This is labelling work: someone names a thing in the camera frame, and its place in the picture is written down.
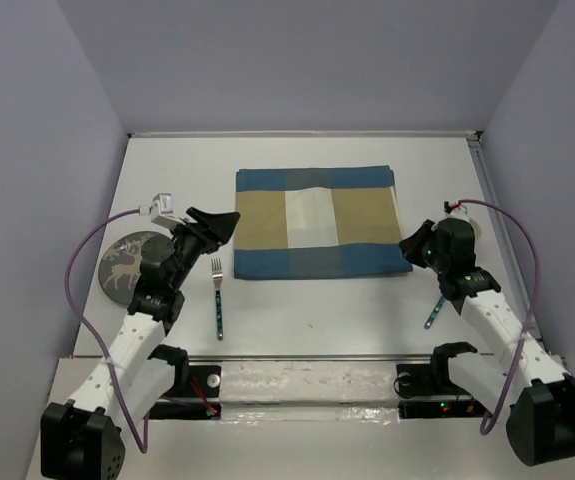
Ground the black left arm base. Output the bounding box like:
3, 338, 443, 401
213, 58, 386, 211
149, 345, 222, 421

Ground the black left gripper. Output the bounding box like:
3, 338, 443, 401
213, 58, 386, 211
166, 208, 239, 290

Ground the blue tan checked placemat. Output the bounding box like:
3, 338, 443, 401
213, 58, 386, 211
233, 165, 412, 281

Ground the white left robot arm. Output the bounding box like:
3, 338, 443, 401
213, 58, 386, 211
40, 194, 240, 479

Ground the pink mug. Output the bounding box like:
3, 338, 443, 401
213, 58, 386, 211
469, 219, 482, 241

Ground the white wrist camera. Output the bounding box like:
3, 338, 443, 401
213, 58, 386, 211
137, 193, 186, 230
444, 201, 471, 223

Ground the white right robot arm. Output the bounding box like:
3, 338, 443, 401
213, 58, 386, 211
397, 215, 575, 466

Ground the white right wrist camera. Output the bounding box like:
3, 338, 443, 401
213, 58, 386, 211
444, 201, 471, 223

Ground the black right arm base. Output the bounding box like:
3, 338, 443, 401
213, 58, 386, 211
393, 342, 486, 420

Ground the fork with green handle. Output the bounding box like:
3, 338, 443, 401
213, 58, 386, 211
211, 258, 224, 341

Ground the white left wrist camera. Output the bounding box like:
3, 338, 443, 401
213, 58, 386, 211
137, 193, 186, 230

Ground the grey reindeer plate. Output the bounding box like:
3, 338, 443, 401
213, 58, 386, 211
98, 231, 159, 306

